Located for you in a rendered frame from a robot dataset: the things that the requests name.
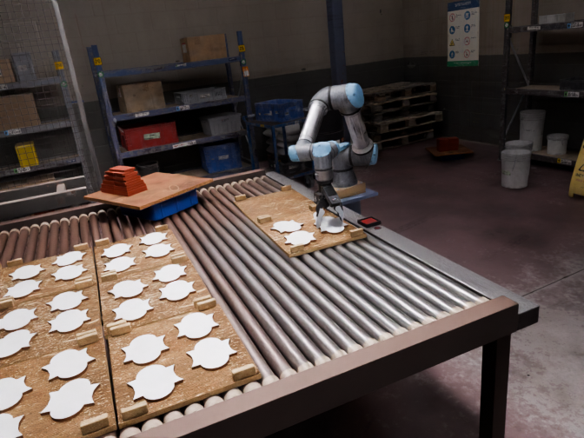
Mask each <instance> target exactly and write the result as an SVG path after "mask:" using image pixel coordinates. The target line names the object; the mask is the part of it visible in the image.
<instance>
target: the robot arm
mask: <svg viewBox="0 0 584 438"><path fill-rule="evenodd" d="M363 104H364V96H363V92H362V88H361V86H360V85H359V84H358V83H347V84H340V85H333V86H327V87H324V88H322V89H321V90H319V91H318V92H317V93H316V94H315V95H314V96H313V97H312V99H311V100H310V102H309V106H308V109H309V112H308V114H307V117H306V120H305V122H304V124H303V127H302V131H301V134H300V136H299V139H298V141H297V144H296V145H295V144H294V145H291V146H290V147H289V159H290V160H291V161H292V162H305V161H314V165H315V179H316V183H317V184H318V190H317V191H316V192H314V198H315V199H316V201H315V204H316V208H315V209H316V212H315V213H314V218H315V224H316V227H317V228H318V229H319V227H320V226H321V221H322V216H323V215H324V213H325V211H324V210H323V208H322V207H325V209H326V208H327V207H331V208H333V207H334V210H335V211H336V212H337V215H338V216H339V217H340V220H341V221H342V222H343V208H342V201H341V199H340V197H339V196H338V195H337V193H336V191H335V189H334V188H347V187H351V186H354V185H356V184H357V183H358V182H357V177H356V175H355V172H354V170H353V166H363V165H368V166H369V165H375V164H376V163H377V158H378V145H377V143H373V142H372V140H371V139H370V138H368V133H367V131H366V128H365V124H364V121H363V118H362V113H361V109H362V106H363ZM329 110H339V112H340V114H341V115H342V116H344V118H345V121H346V124H347V126H348V131H349V134H350V136H351V139H352V142H353V144H352V145H350V143H348V142H346V143H337V142H335V141H328V142H319V143H315V139H316V137H317V134H318V131H319V129H320V126H321V123H322V119H323V116H325V115H326V114H327V112H328V111H329ZM317 192H318V193H317Z"/></svg>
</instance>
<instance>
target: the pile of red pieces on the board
mask: <svg viewBox="0 0 584 438"><path fill-rule="evenodd" d="M133 169H135V167H127V166H116V167H113V168H110V169H109V170H108V171H105V174H107V175H106V176H103V177H104V178H105V179H104V180H103V183H102V184H101V185H102V187H101V188H100V190H101V191H102V192H103V193H109V194H114V195H119V196H133V195H135V194H138V193H140V192H143V191H145V190H148V189H147V186H146V183H144V181H143V179H141V178H140V177H141V176H138V175H137V174H138V172H137V171H134V170H133Z"/></svg>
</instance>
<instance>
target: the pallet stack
mask: <svg viewBox="0 0 584 438"><path fill-rule="evenodd" d="M422 86H426V91H425V92H417V91H421V87H422ZM383 90H384V91H383ZM399 91H400V92H401V93H397V92H399ZM362 92H363V96H364V104H363V106H362V109H361V113H362V118H363V121H364V124H365V128H366V131H367V133H368V138H370V139H371V140H372V142H373V143H377V145H378V150H383V149H390V148H394V147H398V146H402V145H406V144H410V143H416V142H420V141H424V140H427V139H430V138H433V137H434V132H432V131H433V129H432V123H435V122H439V121H442V111H435V102H437V98H436V96H437V93H436V83H422V82H398V83H391V84H385V85H381V86H375V87H371V88H366V89H362ZM424 96H425V97H426V101H423V100H422V99H423V97H424ZM409 99H411V101H410V100H409ZM422 105H425V106H424V109H421V106H422ZM425 116H431V118H426V117H425ZM420 125H422V128H420V127H419V126H420ZM421 133H425V134H424V137H423V138H420V139H416V140H413V141H409V140H408V139H409V138H411V137H415V136H420V135H421ZM395 141H398V143H397V144H394V145H390V146H387V147H382V144H384V143H391V142H395Z"/></svg>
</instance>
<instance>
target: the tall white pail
mask: <svg viewBox="0 0 584 438"><path fill-rule="evenodd" d="M545 115H546V111H545V110H544V109H526V110H522V111H520V120H521V123H520V140H527V141H531V142H533V149H532V151H538V150H541V146H542V138H543V129H544V121H545V119H546V117H545Z"/></svg>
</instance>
